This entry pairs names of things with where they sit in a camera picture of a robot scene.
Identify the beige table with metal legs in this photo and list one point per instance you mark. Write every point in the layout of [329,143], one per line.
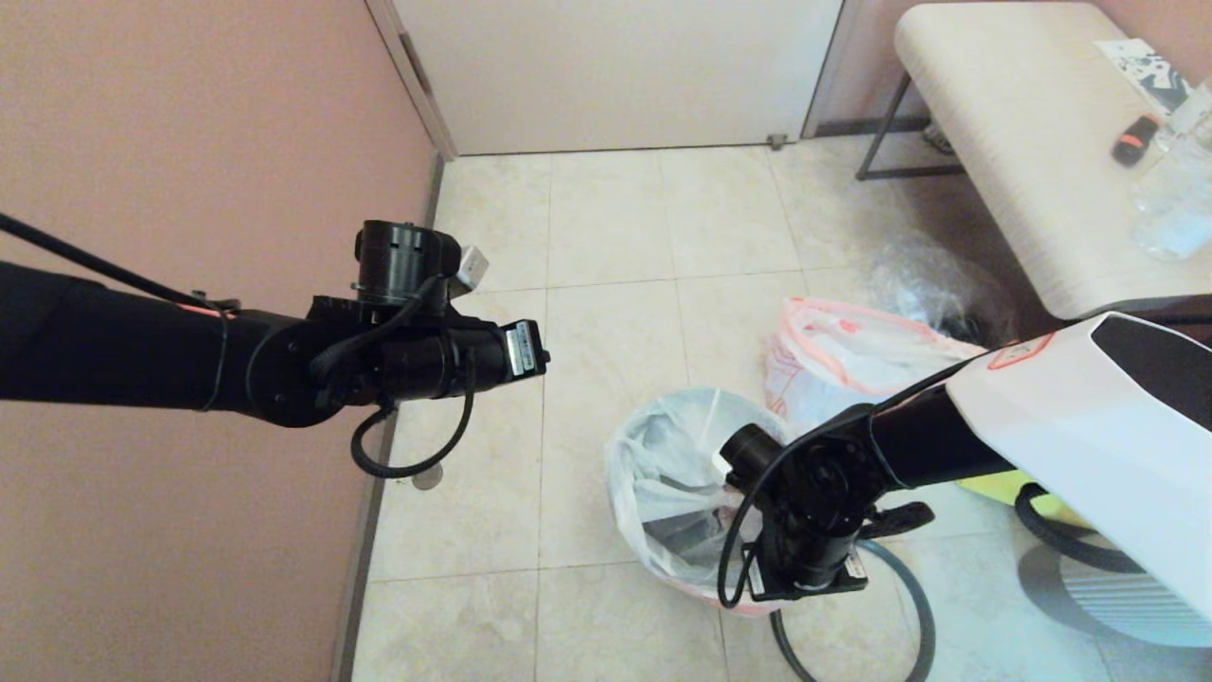
[1023,142]

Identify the round metal floor drain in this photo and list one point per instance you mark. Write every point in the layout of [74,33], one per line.
[429,481]

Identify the white door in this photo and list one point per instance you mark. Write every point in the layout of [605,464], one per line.
[615,76]

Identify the black and orange small device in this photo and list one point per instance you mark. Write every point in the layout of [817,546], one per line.
[1134,138]

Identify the grey ribbed round object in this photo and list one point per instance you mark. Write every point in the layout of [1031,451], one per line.
[1117,606]

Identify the clear plastic bottle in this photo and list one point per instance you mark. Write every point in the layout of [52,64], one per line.
[1174,204]

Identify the yellow tote bag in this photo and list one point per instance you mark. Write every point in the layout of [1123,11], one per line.
[1004,491]

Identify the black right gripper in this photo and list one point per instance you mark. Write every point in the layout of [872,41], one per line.
[805,568]

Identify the black trash bin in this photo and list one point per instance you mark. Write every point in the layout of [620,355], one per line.
[691,535]

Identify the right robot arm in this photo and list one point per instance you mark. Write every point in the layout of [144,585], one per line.
[1089,426]

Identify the black and white leaflet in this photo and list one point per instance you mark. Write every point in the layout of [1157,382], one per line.
[1141,71]

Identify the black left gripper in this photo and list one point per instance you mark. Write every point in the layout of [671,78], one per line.
[454,360]

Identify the dark grey shoe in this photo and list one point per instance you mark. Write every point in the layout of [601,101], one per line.
[937,139]

